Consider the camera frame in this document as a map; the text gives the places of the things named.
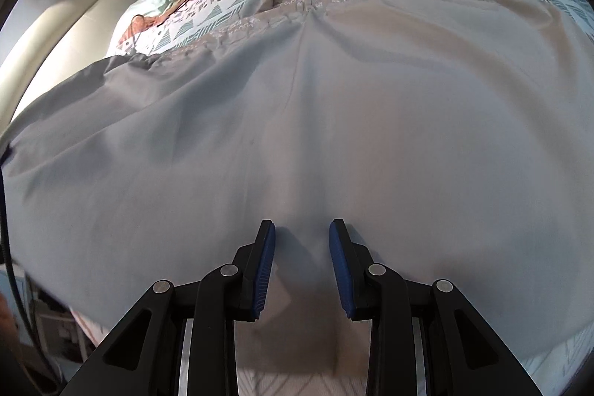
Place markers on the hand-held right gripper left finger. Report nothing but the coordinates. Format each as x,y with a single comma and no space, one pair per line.
264,270

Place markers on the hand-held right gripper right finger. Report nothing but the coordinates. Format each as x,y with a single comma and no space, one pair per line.
341,270

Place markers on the large grey garment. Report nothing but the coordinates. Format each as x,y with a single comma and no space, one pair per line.
325,122

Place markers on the white shelf unit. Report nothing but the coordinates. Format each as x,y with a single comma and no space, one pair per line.
60,321

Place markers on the light green pillow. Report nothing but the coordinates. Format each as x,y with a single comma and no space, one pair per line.
151,5

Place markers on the cream padded headboard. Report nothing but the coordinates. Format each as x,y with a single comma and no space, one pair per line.
69,34

